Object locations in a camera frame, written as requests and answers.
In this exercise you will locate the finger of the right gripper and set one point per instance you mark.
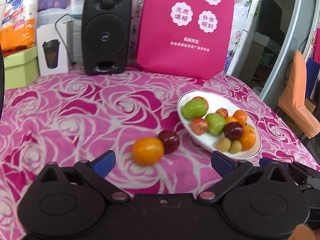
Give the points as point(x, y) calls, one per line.
point(264, 163)

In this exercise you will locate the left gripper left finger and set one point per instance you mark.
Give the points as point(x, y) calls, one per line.
point(94, 173)

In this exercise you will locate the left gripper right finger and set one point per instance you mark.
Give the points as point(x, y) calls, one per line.
point(232, 173)

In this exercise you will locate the dark red plum back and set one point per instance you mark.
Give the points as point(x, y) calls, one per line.
point(233, 131)

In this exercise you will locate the dark red plum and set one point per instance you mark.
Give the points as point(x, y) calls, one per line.
point(233, 131)
point(170, 141)

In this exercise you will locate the green apple back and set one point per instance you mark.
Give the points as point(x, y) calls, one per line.
point(216, 123)

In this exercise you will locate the green apple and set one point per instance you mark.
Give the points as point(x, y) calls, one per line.
point(216, 123)
point(194, 109)

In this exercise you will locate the large orange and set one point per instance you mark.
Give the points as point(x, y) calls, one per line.
point(147, 151)

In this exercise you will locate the green apple front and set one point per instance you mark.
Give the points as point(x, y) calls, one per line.
point(194, 109)

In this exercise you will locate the orange tangerine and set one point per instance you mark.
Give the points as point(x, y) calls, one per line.
point(202, 99)

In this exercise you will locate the person's left hand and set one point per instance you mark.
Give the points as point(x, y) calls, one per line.
point(302, 232)

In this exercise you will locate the brown kiwi right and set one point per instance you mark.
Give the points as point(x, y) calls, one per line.
point(235, 147)

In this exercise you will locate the brown kiwi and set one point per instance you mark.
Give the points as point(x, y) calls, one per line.
point(235, 147)
point(223, 145)

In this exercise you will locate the brown kiwi left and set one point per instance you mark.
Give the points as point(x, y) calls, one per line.
point(223, 145)

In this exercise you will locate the small orange at back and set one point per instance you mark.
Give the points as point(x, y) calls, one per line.
point(240, 116)

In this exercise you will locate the small yellow orange on plate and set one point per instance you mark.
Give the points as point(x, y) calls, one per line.
point(230, 119)

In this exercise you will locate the red peach on plate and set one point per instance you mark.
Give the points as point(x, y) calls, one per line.
point(199, 126)

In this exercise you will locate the small red plum on plate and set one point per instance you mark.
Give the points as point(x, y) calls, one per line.
point(222, 112)

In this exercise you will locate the pink rose blanket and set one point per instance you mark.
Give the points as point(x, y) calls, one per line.
point(69, 117)

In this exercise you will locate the dark red plum front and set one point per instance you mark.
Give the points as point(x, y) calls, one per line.
point(170, 141)

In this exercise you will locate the orange folded cloth chair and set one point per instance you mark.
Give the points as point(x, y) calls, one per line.
point(292, 100)

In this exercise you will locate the white ceramic plate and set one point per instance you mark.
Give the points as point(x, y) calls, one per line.
point(206, 140)

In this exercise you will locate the green shoe box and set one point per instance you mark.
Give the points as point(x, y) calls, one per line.
point(21, 68)

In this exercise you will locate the white cup box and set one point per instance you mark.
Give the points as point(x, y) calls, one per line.
point(55, 48)

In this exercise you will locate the magenta tote bag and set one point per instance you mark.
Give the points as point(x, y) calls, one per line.
point(185, 37)

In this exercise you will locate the black speaker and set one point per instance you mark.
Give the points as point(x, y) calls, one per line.
point(105, 36)

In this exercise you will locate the orange tissue pack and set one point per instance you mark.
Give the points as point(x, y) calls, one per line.
point(18, 26)

